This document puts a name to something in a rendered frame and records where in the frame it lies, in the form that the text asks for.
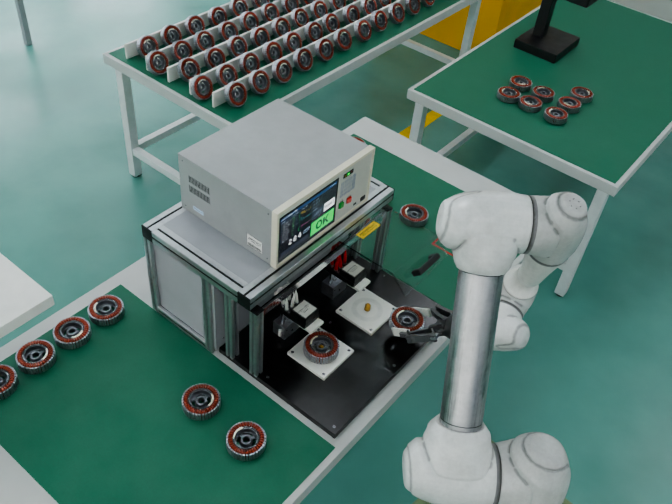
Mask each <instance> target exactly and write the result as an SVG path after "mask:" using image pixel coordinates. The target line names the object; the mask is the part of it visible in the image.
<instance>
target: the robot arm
mask: <svg viewBox="0 0 672 504"><path fill-rule="evenodd" d="M587 226H588V212H587V205H586V203H585V201H584V200H583V198H581V197H580V196H579V195H577V194H575V193H573V192H568V191H565V192H559V193H554V194H552V195H551V196H538V195H524V194H519V193H515V192H507V191H490V190H477V191H468V192H463V193H459V194H456V195H453V196H451V197H450V198H448V199H445V200H444V201H443V202H442V203H441V205H440V208H439V211H438V215H437V220H436V234H437V236H438V239H439V241H440V242H441V243H442V244H443V245H444V246H445V247H446V248H449V249H452V254H453V260H454V263H455V265H456V267H457V268H458V269H459V271H458V277H457V285H456V293H455V301H454V308H453V310H450V309H447V308H445V307H443V306H440V305H435V307H432V308H420V307H413V308H416V309H417V310H418V311H420V312H421V313H422V314H423V316H424V317H432V315H433V317H435V318H436V319H437V321H436V323H434V324H432V325H429V326H428V327H425V328H421V329H417V330H412V331H410V329H404V328H395V327H392V328H391V329H392V332H393V335H394V336H399V337H401V338H406V339H407V342H408V343H420V342H437V341H438V340H437V338H438V337H439V336H446V337H447V338H448V339H450V343H449V351H448V358H447V366H446V374H445V382H444V389H443V397H442V405H441V412H440V414H438V415H437V416H435V417H434V418H433V419H432V420H430V421H429V423H428V425H427V428H426V430H425V432H424V434H423V437H416V438H414V439H413V440H412V441H410V442H409V443H408V445H407V447H406V448H405V449H404V451H403V456H402V470H403V481H404V486H405V488H406V489H407V490H408V491H410V492H411V493H412V495H414V496H415V497H417V498H419V499H421V500H423V501H426V502H429V503H431V504H562V503H563V501H564V499H565V496H566V494H567V491H568V488H569V485H570V479H571V470H570V466H569V460H568V457H567V454H566V451H565V449H564V447H563V446H562V444H561V443H560V442H559V441H558V440H557V439H556V438H554V437H553V436H551V435H549V434H546V433H543V432H528V433H524V434H520V435H518V436H517V437H515V438H513V439H509V440H505V441H500V442H496V443H491V434H490V431H489V430H488V428H487V427H486V425H485V424H484V423H483V416H484V410H485V403H486V396H487V389H488V382H489V375H490V368H491V361H492V354H493V350H494V351H516V350H520V349H523V348H524V347H525V346H526V345H527V343H528V341H529V338H530V329H529V326H528V325H527V324H526V323H525V322H524V321H523V320H522V318H523V316H524V315H525V314H526V312H527V311H528V309H529V308H530V307H531V305H532V303H533V301H534V299H535V297H536V295H537V291H538V288H539V284H540V283H541V282H542V281H543V280H544V279H545V278H546V277H547V276H548V275H549V274H551V273H552V272H553V271H554V270H555V269H557V268H558V267H559V266H561V265H562V264H563V263H564V262H565V261H566V260H567V259H568V258H569V257H570V256H571V255H572V254H573V253H574V252H575V251H576V249H577V248H578V246H579V245H580V243H581V241H582V239H583V237H584V235H585V232H586V230H587ZM517 254H524V258H523V261H522V263H520V264H516V265H514V266H512V263H513V261H514V260H515V258H516V256H517ZM511 266H512V267H511ZM443 315H444V316H446V317H444V316H443ZM432 328H433V330H434V332H433V331H432Z"/></svg>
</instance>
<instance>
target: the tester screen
mask: <svg viewBox="0 0 672 504"><path fill-rule="evenodd" d="M336 189H337V181H336V182H335V183H333V184H332V185H331V186H329V187H328V188H326V189H325V190H323V191H322V192H320V193H319V194H318V195H316V196H315V197H313V198H312V199H310V200H309V201H308V202H306V203H305V204H303V205H302V206H300V207H299V208H298V209H296V210H295V211H293V212H292V213H290V214H289V215H287V216H286V217H285V218H283V219H282V220H281V222H280V247H279V261H280V260H281V259H283V258H284V257H285V256H287V255H288V254H289V253H291V252H292V251H293V250H295V249H296V248H297V247H299V246H300V245H301V244H303V243H304V242H305V241H307V240H308V239H309V238H311V237H312V236H314V235H315V234H316V233H318V232H319V231H320V230H322V229H323V228H324V227H326V226H327V225H328V224H330V223H331V222H332V221H333V220H332V221H331V222H329V223H328V224H327V225H325V226H324V227H323V228H321V229H320V230H319V231H317V232H316V233H315V234H313V235H312V236H311V237H310V234H311V224H312V223H313V222H314V221H316V220H317V219H319V218H320V217H321V216H323V215H324V214H325V213H327V212H328V211H330V210H331V209H332V208H334V207H335V202H334V205H332V206H331V207H330V208H328V209H327V210H326V211H324V212H323V213H321V214H320V215H319V216H317V217H316V218H315V219H313V220H312V212H314V211H315V210H317V209H318V208H319V207H321V206H322V205H324V204H325V203H326V202H328V201H329V200H331V199H332V198H333V197H335V198H336ZM300 231H302V237H300V238H299V239H298V240H296V241H295V242H294V243H292V244H291V245H289V246H288V240H289V239H291V238H292V237H294V236H295V235H296V234H298V233H299V232H300ZM307 234H308V238H307V239H305V240H304V241H302V242H301V243H300V244H298V245H297V246H296V247H294V248H293V249H292V250H290V251H289V252H288V253H286V254H285V255H284V256H282V257H281V258H280V255H281V253H282V252H284V251H285V250H286V249H288V248H289V247H290V246H292V245H293V244H295V243H296V242H297V241H299V240H300V239H301V238H303V237H304V236H305V235H307Z"/></svg>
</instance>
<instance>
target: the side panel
mask: <svg viewBox="0 0 672 504"><path fill-rule="evenodd" d="M143 240H144V247H145V255H146V262H147V270H148V277H149V285H150V292H151V300H152V307H153V309H154V310H156V311H157V312H158V313H159V314H161V315H162V316H163V317H165V318H166V319H167V320H168V321H170V322H171V323H172V324H174V325H175V326H176V327H178V328H179V329H180V330H182V331H183V332H184V333H186V334H187V335H188V336H190V337H191V338H192V339H193V340H195V341H196V342H197V343H199V344H200V345H201V346H203V347H204V348H206V349H207V350H209V352H211V353H214V349H215V348H214V332H213V312H212V291H211V284H210V283H209V282H207V281H206V280H205V279H203V278H202V277H200V276H199V275H198V274H196V273H195V272H193V271H192V270H190V269H189V268H188V267H186V266H185V265H183V264H182V263H180V262H179V261H178V260H176V259H175V258H173V257H172V256H171V255H169V254H168V253H166V252H165V251H163V250H162V249H161V248H159V247H158V246H156V245H155V244H154V243H152V242H150V241H149V240H148V239H146V238H145V237H143ZM215 350H217V349H215Z"/></svg>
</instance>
